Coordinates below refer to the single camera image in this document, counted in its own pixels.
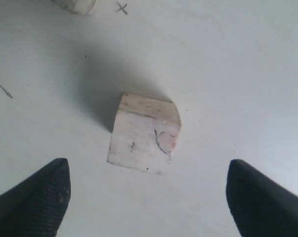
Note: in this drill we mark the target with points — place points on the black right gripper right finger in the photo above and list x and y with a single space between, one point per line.
259 206

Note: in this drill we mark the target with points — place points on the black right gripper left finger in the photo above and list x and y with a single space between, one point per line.
36 206

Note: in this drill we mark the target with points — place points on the smallest wooden cube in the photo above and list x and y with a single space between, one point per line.
145 134

